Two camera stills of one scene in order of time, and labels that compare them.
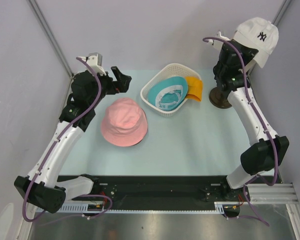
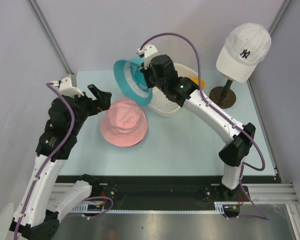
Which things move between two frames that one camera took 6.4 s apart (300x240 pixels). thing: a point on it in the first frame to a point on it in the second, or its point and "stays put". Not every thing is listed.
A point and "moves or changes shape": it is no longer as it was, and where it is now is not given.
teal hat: (167, 93) moves or changes shape
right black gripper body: (248, 57) to (150, 80)
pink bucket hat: (125, 123) stays put
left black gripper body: (107, 86) to (85, 107)
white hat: (259, 34) moves or changes shape
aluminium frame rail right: (277, 193) stays put
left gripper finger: (123, 80) to (99, 95)
